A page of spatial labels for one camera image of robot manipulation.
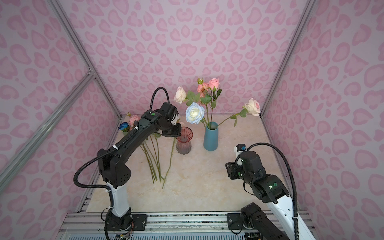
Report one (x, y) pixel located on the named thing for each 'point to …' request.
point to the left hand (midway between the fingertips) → (181, 131)
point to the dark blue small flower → (123, 125)
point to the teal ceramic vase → (211, 137)
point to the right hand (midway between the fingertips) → (229, 164)
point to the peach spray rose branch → (171, 163)
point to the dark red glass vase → (183, 142)
